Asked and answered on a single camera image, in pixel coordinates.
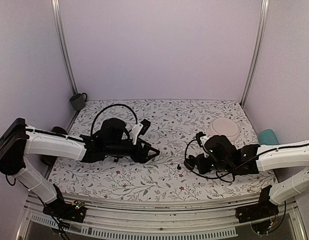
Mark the left aluminium frame post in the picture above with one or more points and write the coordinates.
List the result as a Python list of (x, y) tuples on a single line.
[(56, 10)]

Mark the black cylinder object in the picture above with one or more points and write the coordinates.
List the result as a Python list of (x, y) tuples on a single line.
[(59, 131)]

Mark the grey mug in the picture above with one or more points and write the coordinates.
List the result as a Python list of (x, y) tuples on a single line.
[(78, 101)]

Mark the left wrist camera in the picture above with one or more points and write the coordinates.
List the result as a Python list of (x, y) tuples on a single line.
[(139, 129)]

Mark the white round plate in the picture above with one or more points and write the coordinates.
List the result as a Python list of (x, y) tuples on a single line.
[(225, 127)]

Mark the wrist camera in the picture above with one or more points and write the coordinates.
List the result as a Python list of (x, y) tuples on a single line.
[(139, 129), (201, 139)]

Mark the front aluminium rail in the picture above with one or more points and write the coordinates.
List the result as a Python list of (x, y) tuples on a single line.
[(211, 219)]

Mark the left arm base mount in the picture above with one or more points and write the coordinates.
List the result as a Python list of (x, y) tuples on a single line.
[(65, 211)]

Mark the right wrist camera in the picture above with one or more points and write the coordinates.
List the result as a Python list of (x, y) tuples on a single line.
[(201, 139)]

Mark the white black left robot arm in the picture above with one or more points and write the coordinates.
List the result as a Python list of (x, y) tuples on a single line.
[(112, 140)]

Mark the floral patterned table mat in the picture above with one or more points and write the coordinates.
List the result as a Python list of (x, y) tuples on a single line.
[(174, 124)]

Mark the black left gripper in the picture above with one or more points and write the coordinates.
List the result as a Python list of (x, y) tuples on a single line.
[(143, 158)]

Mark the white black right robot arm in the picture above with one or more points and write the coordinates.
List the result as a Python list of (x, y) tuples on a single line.
[(256, 158)]

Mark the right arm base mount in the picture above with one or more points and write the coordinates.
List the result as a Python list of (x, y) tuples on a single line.
[(261, 209)]

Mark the teal rolled towel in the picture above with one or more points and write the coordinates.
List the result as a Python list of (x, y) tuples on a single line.
[(267, 137)]

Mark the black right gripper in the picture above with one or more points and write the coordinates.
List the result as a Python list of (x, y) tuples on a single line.
[(198, 161)]

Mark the right aluminium frame post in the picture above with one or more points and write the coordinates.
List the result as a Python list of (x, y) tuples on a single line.
[(256, 51)]

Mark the aluminium frame post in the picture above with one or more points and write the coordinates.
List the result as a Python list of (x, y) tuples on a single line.
[(256, 51), (56, 10)]

